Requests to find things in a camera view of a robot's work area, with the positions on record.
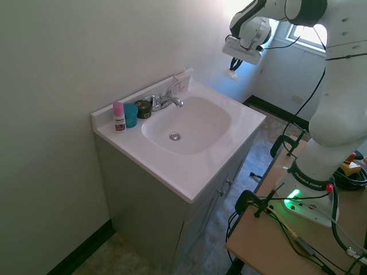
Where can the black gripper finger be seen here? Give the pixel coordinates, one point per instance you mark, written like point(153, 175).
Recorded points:
point(238, 64)
point(233, 64)

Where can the teal plastic cup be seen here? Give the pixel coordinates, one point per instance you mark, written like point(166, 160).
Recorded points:
point(131, 116)

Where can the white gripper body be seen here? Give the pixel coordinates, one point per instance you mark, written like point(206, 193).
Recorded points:
point(241, 50)

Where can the small white paper scrap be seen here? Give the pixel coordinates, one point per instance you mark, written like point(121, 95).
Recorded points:
point(281, 167)

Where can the pink capped white bottle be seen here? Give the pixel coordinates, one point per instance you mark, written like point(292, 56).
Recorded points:
point(119, 117)

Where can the window with white frame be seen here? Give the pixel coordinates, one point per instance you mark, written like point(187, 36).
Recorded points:
point(306, 35)

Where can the black baseboard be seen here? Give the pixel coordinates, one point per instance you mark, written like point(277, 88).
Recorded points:
point(80, 246)
point(272, 109)

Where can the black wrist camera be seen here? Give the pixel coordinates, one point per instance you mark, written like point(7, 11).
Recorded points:
point(260, 48)

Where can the white rectangular box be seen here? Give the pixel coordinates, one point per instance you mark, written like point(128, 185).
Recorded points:
point(183, 81)

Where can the white wall outlet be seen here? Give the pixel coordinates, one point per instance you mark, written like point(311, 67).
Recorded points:
point(297, 98)

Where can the dark green screw clamp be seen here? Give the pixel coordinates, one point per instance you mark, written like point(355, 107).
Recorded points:
point(276, 144)
point(243, 197)

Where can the metal cabinet knob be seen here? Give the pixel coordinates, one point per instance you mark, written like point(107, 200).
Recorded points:
point(221, 192)
point(228, 182)

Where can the chrome sink faucet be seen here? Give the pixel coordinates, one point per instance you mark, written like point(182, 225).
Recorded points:
point(164, 101)

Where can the wooden table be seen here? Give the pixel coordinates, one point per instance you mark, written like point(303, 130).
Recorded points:
point(263, 246)

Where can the white tissue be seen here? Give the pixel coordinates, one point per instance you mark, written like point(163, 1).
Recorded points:
point(233, 75)

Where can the white sink countertop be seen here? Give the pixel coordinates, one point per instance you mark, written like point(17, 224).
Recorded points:
point(229, 137)

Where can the chrome sink drain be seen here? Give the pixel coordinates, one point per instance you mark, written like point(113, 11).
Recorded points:
point(175, 136)

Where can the grey vanity cabinet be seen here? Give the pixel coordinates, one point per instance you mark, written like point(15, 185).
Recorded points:
point(149, 206)

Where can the black round jar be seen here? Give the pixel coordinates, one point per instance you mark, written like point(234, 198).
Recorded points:
point(144, 110)

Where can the yellow emergency stop button box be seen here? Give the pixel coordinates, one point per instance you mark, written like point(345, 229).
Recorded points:
point(351, 166)

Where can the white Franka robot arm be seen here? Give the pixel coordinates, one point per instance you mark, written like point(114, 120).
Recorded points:
point(338, 86)

